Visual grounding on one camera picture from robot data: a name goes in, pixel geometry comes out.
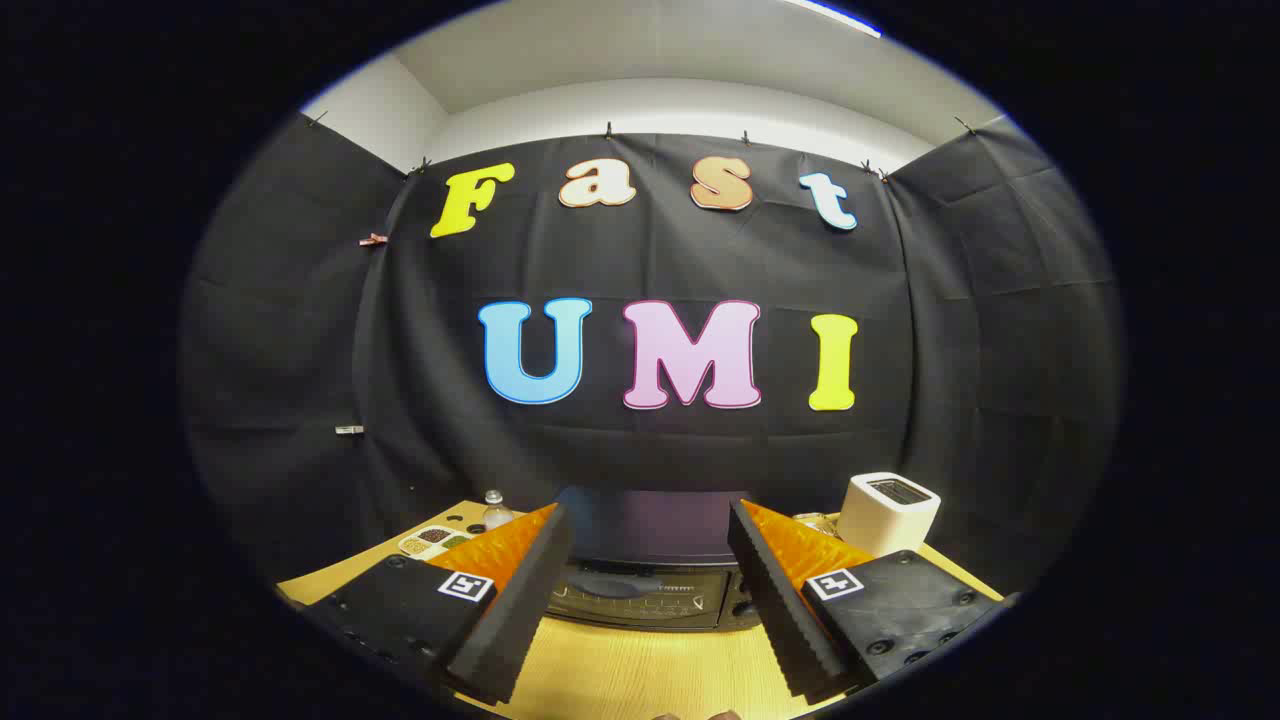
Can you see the black toaster oven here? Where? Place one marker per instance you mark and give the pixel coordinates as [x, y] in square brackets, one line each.
[650, 530]

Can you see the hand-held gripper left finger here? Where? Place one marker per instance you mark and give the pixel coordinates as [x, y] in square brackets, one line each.
[515, 610]

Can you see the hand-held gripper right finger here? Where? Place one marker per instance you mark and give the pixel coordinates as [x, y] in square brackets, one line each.
[785, 610]

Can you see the white bread toaster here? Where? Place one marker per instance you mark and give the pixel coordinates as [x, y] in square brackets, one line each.
[885, 520]

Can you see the white divided condiment dish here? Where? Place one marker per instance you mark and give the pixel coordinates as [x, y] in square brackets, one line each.
[430, 543]

